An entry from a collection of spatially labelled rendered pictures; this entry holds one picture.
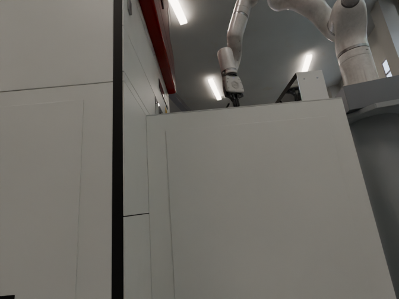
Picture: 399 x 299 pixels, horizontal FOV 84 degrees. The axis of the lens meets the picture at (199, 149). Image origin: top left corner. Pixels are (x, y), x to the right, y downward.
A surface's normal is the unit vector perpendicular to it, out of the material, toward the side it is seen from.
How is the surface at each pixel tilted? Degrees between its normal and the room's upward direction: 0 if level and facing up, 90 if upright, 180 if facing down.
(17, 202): 90
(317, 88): 90
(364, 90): 90
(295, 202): 90
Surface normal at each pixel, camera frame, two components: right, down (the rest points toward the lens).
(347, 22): -0.33, 0.51
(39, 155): -0.02, -0.25
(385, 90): -0.28, -0.22
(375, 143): -0.76, -0.09
